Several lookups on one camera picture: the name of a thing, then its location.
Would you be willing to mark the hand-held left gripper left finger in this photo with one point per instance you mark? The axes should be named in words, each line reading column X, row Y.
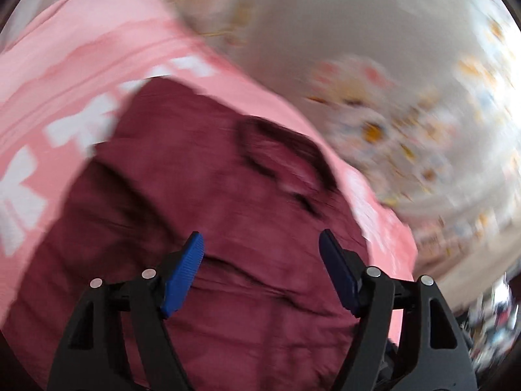
column 184, row 273

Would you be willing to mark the dark blurred clutter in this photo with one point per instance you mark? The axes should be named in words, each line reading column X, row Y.
column 494, row 326

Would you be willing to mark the grey floral bed sheet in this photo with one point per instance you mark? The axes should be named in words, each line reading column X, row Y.
column 333, row 24

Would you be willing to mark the pink blanket with white print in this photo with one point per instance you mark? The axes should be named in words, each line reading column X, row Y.
column 81, row 53

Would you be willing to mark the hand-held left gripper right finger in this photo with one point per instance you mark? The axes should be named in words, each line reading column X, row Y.
column 340, row 271

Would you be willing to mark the maroon puffer jacket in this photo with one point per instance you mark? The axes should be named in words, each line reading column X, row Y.
column 224, row 191

